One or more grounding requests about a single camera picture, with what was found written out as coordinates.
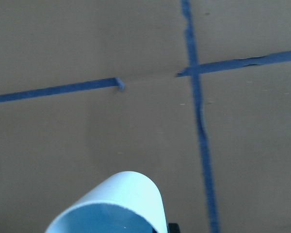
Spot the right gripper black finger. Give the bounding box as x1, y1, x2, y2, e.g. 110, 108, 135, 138
167, 219, 180, 233

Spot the blue cup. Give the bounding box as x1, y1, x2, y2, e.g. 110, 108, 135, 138
46, 171, 169, 233

